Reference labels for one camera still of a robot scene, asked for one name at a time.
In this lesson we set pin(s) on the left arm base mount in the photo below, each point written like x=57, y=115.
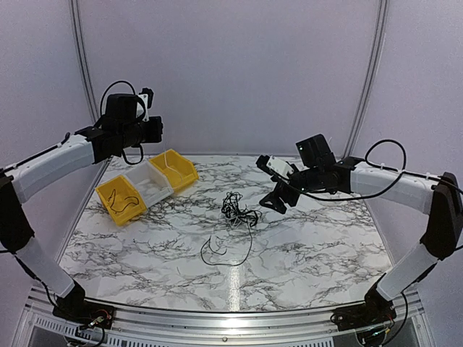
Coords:
x=85, y=314

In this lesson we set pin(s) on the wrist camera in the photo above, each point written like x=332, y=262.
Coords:
x=274, y=166
x=146, y=95

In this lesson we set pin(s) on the right corner aluminium post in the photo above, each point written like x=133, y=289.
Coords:
x=374, y=60

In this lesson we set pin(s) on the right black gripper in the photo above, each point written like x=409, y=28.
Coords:
x=281, y=189

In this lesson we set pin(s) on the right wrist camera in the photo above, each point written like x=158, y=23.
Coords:
x=274, y=166

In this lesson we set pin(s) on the aluminium front rail frame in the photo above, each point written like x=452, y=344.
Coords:
x=144, y=326

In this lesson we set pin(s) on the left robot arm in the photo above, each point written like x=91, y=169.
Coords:
x=124, y=122

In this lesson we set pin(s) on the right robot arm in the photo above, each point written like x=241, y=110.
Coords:
x=438, y=197

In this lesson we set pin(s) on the white translucent bin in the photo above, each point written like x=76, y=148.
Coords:
x=151, y=184

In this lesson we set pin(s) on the yellow bin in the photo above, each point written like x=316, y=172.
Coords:
x=180, y=171
x=121, y=199

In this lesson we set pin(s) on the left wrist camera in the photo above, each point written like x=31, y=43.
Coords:
x=146, y=95

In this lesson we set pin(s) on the left corner aluminium post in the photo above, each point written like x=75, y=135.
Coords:
x=82, y=59

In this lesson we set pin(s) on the yellow bin far right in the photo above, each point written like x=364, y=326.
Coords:
x=180, y=171

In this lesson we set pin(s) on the corner aluminium post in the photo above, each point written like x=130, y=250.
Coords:
x=374, y=60
x=82, y=59

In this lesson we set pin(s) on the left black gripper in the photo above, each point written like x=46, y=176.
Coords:
x=154, y=132

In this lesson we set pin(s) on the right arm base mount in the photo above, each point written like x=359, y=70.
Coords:
x=365, y=318

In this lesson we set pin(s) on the yellow bin near left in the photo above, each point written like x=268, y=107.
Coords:
x=121, y=199

